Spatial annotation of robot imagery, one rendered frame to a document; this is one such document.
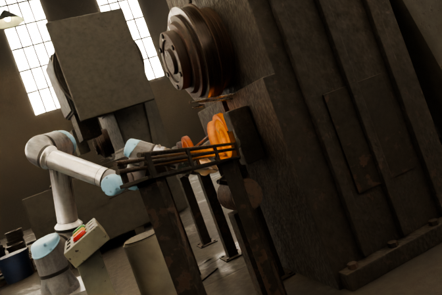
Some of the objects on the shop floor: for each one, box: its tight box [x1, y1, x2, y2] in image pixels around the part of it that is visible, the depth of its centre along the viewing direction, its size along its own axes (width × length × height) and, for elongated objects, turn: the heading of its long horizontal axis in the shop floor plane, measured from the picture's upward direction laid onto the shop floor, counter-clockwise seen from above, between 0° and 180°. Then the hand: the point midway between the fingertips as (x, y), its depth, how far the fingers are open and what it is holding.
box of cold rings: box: [22, 165, 151, 270], centre depth 453 cm, size 103×83×79 cm
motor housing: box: [217, 178, 287, 295], centre depth 180 cm, size 13×22×54 cm, turn 108°
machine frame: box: [154, 0, 442, 291], centre depth 229 cm, size 73×108×176 cm
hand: (215, 168), depth 175 cm, fingers closed
